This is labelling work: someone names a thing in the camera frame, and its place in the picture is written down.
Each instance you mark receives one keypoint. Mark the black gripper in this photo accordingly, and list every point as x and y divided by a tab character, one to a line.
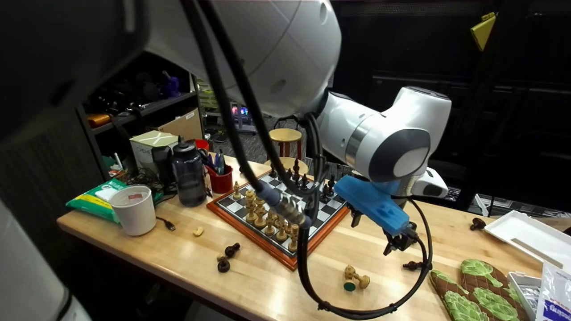
401	232

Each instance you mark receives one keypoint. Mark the light wooden chess piece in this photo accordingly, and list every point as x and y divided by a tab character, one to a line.
280	234
248	196
257	207
260	219
269	226
355	278
293	241

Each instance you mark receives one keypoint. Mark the white tray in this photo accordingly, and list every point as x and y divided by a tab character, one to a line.
528	234

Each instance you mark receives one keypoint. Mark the clear plastic container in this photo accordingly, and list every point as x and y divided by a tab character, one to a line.
526	285

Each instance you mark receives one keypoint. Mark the round wooden disc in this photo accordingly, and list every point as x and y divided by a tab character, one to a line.
285	164

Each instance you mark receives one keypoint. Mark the round wooden stool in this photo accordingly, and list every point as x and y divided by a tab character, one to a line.
285	135

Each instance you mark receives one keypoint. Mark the clear bag with blue print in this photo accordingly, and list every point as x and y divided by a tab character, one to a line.
555	296

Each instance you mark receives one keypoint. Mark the red pen cup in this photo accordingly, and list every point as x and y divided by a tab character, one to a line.
219	180

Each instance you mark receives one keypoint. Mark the colourful printed box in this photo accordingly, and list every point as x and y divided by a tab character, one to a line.
241	114

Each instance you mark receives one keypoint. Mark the red round object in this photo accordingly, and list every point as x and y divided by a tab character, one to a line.
202	144

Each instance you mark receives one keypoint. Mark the dark transparent jar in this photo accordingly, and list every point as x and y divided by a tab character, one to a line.
189	175

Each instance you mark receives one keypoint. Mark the yellow hanging tag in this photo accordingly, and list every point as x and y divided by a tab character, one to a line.
484	28

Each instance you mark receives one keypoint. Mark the black power plug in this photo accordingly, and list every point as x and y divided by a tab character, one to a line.
166	223

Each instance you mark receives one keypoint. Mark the tan cardboard box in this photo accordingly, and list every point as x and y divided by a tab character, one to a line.
180	125

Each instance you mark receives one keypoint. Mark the white paper cup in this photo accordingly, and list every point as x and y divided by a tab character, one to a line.
134	210

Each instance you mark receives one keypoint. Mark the white Chemex filter box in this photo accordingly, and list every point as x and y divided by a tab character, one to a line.
148	139

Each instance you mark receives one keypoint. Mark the dark storage shelf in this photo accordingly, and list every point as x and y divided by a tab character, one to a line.
139	107

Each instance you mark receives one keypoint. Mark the green plastic bag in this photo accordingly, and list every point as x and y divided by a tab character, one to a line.
95	200

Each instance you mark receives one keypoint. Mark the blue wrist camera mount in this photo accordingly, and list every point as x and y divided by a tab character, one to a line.
371	201

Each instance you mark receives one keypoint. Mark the chess board with red frame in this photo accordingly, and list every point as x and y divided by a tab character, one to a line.
234	207

